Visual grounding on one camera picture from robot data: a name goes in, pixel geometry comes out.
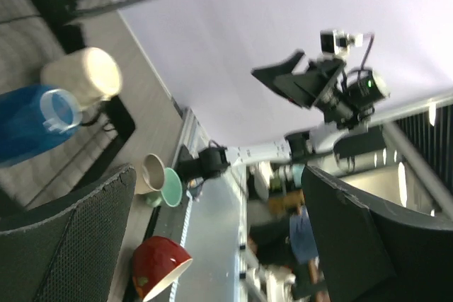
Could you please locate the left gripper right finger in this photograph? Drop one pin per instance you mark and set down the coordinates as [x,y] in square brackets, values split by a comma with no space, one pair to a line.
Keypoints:
[374,250]

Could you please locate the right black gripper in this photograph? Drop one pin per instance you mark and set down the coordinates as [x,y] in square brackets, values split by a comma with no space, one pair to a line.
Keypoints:
[307,90]

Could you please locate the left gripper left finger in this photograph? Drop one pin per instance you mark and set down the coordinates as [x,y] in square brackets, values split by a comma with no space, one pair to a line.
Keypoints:
[67,249]

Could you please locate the blue mug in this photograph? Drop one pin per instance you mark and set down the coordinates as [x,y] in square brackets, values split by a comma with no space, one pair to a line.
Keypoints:
[36,119]

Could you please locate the cream enamel mug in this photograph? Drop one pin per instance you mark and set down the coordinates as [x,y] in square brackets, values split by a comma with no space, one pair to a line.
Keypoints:
[90,74]

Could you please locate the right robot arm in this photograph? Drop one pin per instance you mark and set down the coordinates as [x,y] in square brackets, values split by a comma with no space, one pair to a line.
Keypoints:
[346,99]

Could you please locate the large white red cup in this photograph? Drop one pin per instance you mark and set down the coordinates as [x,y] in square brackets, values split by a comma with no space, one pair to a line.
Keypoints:
[156,264]

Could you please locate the steel cup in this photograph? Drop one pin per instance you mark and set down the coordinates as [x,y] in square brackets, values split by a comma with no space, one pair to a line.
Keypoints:
[150,174]

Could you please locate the mint green cup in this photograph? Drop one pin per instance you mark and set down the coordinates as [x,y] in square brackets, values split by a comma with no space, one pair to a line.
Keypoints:
[170,194]

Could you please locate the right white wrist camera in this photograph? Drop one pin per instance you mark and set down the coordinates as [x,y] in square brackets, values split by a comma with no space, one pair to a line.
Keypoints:
[338,42]

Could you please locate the slotted cable duct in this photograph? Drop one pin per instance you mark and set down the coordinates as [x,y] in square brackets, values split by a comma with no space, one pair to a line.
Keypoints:
[181,224]

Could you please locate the black wire dish rack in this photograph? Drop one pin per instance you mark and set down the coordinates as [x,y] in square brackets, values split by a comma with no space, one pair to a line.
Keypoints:
[141,120]

